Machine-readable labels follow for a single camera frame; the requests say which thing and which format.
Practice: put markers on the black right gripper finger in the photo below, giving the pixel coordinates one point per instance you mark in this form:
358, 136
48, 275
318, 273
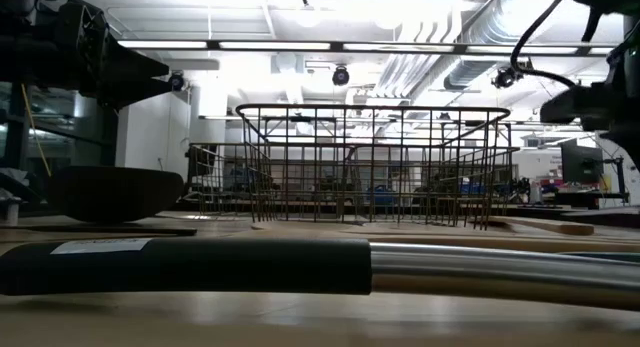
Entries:
597, 126
575, 107

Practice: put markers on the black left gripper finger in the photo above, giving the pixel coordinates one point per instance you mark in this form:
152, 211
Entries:
130, 64
130, 93

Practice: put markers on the solid wooden spatula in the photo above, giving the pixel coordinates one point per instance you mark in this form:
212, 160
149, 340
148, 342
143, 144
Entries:
550, 227

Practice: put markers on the wooden slotted spoon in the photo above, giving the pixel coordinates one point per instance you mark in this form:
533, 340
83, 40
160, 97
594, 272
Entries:
500, 244

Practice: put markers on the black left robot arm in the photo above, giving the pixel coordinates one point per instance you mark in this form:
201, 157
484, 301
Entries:
25, 52

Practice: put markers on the dark computer monitor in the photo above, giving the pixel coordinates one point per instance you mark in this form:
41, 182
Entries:
580, 164

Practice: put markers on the black ceiling spotlight cluster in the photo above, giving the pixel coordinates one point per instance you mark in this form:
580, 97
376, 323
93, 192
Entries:
505, 78

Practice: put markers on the long ceiling light strip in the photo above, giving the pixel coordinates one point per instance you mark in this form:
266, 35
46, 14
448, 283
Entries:
275, 45

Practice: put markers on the silver ventilation duct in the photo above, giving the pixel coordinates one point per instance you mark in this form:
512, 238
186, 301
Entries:
470, 72

